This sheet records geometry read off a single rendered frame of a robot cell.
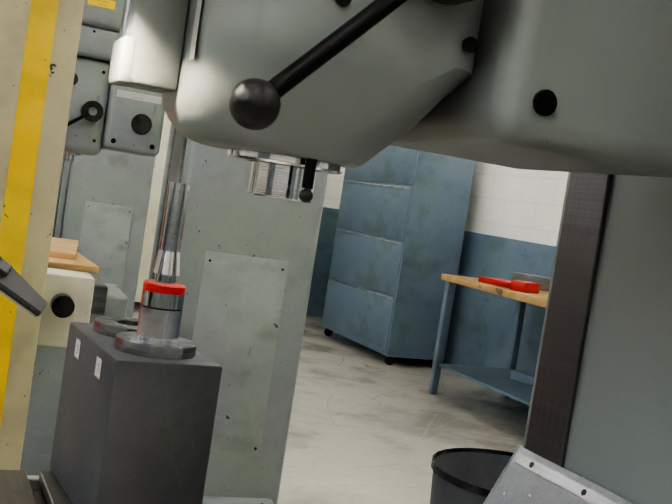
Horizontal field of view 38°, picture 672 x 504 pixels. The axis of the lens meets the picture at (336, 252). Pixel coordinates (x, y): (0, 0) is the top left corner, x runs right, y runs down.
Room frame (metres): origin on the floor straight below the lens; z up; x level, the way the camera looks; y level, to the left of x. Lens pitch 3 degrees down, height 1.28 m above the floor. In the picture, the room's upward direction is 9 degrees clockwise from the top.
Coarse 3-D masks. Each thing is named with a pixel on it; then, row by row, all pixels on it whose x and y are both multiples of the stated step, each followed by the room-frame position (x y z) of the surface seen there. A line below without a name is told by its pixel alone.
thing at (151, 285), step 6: (144, 282) 1.06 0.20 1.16; (150, 282) 1.05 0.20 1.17; (156, 282) 1.05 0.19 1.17; (144, 288) 1.05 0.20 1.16; (150, 288) 1.05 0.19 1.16; (156, 288) 1.04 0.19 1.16; (162, 288) 1.04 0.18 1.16; (168, 288) 1.04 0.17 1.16; (174, 288) 1.05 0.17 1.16; (180, 288) 1.05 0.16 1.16; (174, 294) 1.05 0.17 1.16; (180, 294) 1.06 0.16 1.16
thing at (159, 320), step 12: (144, 300) 1.05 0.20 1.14; (156, 300) 1.04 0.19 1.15; (168, 300) 1.05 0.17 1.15; (180, 300) 1.06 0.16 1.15; (144, 312) 1.05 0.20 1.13; (156, 312) 1.04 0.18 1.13; (168, 312) 1.05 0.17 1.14; (180, 312) 1.06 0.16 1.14; (144, 324) 1.05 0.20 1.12; (156, 324) 1.04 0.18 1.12; (168, 324) 1.05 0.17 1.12; (180, 324) 1.07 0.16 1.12; (144, 336) 1.05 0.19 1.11; (156, 336) 1.04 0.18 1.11; (168, 336) 1.05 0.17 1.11
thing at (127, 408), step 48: (96, 336) 1.10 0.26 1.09; (96, 384) 1.04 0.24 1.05; (144, 384) 1.00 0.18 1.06; (192, 384) 1.03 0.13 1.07; (96, 432) 1.01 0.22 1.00; (144, 432) 1.00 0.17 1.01; (192, 432) 1.03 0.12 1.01; (96, 480) 0.99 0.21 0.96; (144, 480) 1.01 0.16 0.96; (192, 480) 1.03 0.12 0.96
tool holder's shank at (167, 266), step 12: (168, 192) 1.06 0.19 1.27; (180, 192) 1.06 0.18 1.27; (168, 204) 1.06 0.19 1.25; (180, 204) 1.06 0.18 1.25; (168, 216) 1.06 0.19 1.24; (180, 216) 1.06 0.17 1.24; (168, 228) 1.05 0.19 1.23; (180, 228) 1.06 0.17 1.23; (168, 240) 1.05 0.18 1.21; (180, 240) 1.06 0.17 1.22; (168, 252) 1.05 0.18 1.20; (180, 252) 1.07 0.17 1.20; (156, 264) 1.06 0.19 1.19; (168, 264) 1.05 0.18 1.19; (180, 264) 1.07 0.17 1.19; (156, 276) 1.06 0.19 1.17; (168, 276) 1.06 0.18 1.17
